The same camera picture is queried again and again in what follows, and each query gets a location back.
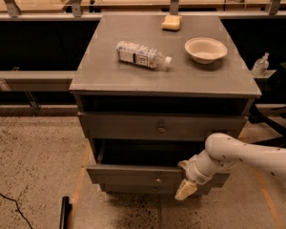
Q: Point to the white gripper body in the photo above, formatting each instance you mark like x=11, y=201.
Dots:
x=193, y=170

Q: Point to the grey drawer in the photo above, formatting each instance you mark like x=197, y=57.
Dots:
x=175, y=127
x=144, y=189
x=140, y=162

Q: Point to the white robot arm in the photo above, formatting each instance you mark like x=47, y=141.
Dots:
x=221, y=152

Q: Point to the grey bottom drawer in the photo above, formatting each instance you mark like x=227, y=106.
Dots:
x=144, y=189

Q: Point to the grey drawer cabinet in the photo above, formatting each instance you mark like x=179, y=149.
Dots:
x=105, y=84

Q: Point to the grey top drawer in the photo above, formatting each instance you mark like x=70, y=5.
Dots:
x=175, y=127

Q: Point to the white paper bowl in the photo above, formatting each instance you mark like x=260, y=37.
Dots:
x=205, y=50

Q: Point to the hand sanitizer pump bottle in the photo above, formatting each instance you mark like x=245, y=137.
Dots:
x=261, y=65

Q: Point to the black bar on floor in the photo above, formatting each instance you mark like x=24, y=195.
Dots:
x=64, y=215

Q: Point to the clear plastic water bottle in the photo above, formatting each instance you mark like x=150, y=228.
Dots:
x=143, y=56

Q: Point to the yellow sponge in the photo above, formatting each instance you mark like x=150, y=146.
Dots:
x=171, y=23

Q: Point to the grey metal rail frame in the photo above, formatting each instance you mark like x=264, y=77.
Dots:
x=41, y=40

